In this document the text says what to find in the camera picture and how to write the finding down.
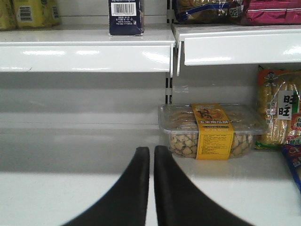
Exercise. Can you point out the white store shelving unit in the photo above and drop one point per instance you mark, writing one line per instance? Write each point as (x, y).
(75, 102)

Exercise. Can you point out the yellow pear drink bottle middle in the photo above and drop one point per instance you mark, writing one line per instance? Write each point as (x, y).
(7, 18)

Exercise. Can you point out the yellow pear drink bottle right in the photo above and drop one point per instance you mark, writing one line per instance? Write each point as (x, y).
(36, 13)

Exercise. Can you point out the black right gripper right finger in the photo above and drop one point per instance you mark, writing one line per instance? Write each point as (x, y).
(179, 202)

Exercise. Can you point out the magenta snack bag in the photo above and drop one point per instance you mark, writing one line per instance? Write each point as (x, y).
(270, 12)

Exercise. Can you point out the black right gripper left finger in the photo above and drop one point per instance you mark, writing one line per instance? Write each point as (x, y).
(125, 203)

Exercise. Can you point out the blue chocolate cookie box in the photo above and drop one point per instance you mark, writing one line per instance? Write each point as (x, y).
(126, 17)

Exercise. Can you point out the round biscuit packet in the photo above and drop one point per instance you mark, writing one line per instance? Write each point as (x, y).
(203, 11)

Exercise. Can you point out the blue red snack packet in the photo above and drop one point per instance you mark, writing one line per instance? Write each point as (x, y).
(292, 155)

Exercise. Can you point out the yellow rice cracker bag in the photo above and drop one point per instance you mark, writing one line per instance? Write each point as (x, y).
(279, 104)

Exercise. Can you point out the clear nut tub yellow label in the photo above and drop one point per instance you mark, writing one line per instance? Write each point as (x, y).
(210, 131)

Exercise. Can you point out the yellow pear drink bottle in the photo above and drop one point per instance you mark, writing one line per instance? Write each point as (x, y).
(7, 18)
(36, 13)

